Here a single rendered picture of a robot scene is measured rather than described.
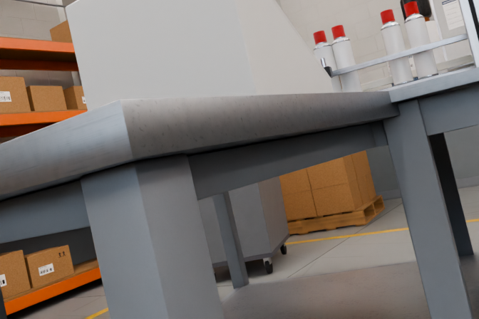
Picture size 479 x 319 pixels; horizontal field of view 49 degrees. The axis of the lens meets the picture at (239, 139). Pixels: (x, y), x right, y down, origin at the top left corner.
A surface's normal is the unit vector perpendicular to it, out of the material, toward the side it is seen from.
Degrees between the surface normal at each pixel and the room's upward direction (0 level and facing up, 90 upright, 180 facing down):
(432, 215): 90
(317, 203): 90
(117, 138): 90
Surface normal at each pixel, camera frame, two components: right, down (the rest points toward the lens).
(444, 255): -0.37, 0.04
